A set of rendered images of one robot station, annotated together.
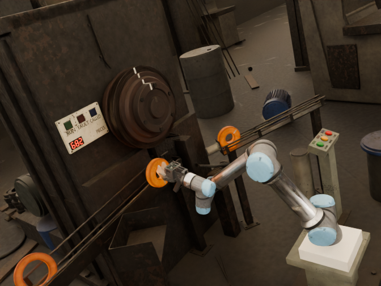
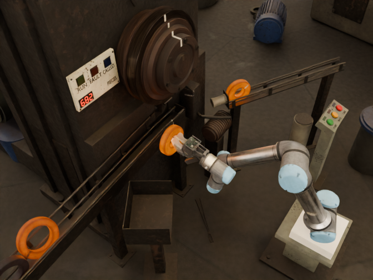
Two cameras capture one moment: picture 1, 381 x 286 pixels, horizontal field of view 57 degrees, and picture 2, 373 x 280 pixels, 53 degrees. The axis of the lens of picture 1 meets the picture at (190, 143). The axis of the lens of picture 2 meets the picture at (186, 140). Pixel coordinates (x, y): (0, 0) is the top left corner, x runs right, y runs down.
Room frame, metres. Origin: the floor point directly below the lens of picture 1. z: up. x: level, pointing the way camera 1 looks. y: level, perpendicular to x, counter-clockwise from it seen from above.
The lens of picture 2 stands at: (0.42, 0.32, 2.15)
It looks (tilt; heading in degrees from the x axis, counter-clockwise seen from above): 46 degrees down; 352
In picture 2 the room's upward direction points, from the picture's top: 2 degrees counter-clockwise
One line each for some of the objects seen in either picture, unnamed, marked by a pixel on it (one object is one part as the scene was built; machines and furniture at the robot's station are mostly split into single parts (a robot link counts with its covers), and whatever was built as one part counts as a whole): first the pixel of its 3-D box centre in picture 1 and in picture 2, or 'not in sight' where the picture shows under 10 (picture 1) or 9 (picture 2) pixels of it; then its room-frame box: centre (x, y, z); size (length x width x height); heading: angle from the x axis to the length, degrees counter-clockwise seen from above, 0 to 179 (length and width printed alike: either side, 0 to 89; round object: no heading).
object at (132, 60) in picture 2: (143, 107); (162, 57); (1.96, 0.20, 1.11); 0.47 x 0.06 x 0.47; 135
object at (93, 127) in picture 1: (83, 127); (95, 79); (1.80, 0.52, 1.15); 0.26 x 0.02 x 0.18; 135
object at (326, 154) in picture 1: (329, 179); (322, 148); (1.92, -0.80, 0.31); 0.24 x 0.16 x 0.62; 135
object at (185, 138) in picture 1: (187, 153); (190, 99); (2.14, 0.04, 0.68); 0.11 x 0.08 x 0.24; 45
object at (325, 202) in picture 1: (322, 209); (324, 204); (1.37, -0.52, 0.53); 0.13 x 0.12 x 0.14; 153
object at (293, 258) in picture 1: (327, 248); (313, 228); (1.38, -0.52, 0.28); 0.32 x 0.32 x 0.04; 45
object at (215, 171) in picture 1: (227, 199); (216, 146); (2.10, -0.13, 0.27); 0.22 x 0.13 x 0.53; 135
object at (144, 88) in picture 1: (155, 107); (179, 64); (1.89, 0.13, 1.11); 0.28 x 0.06 x 0.28; 135
